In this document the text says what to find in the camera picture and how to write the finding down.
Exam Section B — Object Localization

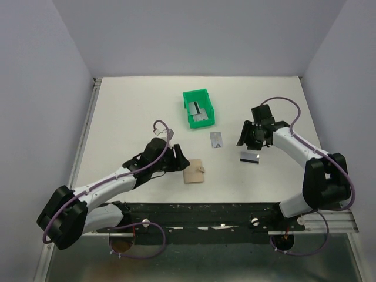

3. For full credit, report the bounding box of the aluminium frame rail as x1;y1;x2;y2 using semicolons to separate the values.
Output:
260;210;359;235

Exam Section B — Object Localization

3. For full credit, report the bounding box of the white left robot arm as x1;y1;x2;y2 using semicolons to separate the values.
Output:
36;137;190;250

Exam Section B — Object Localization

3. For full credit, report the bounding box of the silver card on table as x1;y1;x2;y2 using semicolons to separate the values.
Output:
210;132;223;149

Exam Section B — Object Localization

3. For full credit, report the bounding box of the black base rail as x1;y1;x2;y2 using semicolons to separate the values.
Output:
98;202;305;245

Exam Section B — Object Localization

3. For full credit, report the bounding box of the green plastic bin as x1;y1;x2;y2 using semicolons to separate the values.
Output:
183;89;216;129

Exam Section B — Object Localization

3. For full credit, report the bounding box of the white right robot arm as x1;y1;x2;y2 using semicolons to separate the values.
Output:
237;104;354;230

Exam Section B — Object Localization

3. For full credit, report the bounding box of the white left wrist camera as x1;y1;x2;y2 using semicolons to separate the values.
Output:
153;129;174;141

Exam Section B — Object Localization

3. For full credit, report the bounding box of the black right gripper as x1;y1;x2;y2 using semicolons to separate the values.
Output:
237;120;264;152

